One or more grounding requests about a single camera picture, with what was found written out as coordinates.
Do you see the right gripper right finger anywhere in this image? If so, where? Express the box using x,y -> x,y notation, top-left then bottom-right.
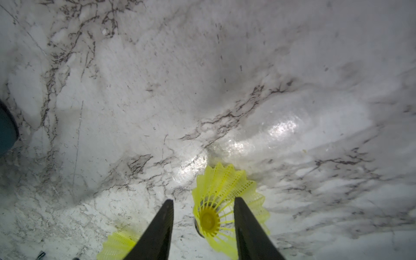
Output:
234,197 -> 285,260

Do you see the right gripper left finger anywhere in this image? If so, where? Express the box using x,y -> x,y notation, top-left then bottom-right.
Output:
124,199 -> 174,260

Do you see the yellow shuttlecock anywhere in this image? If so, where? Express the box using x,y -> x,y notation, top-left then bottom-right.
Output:
192,162 -> 270,260

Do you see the teal storage box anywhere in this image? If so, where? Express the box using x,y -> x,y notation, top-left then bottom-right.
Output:
0,101 -> 19,156

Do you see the yellow shuttlecock right edge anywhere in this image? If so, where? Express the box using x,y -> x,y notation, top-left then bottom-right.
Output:
96,231 -> 140,260

